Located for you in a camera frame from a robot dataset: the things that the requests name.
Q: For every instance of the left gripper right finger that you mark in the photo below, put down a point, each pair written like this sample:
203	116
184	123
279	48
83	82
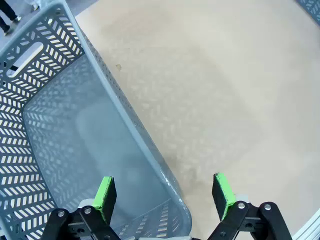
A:
222	192

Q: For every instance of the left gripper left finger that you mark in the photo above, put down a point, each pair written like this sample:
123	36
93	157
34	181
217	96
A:
102	192

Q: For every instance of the mannequin in beige jacket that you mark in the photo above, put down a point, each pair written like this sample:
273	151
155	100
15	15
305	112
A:
7	10

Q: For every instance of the aluminium frame rail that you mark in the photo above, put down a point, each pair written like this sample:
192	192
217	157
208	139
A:
310	227

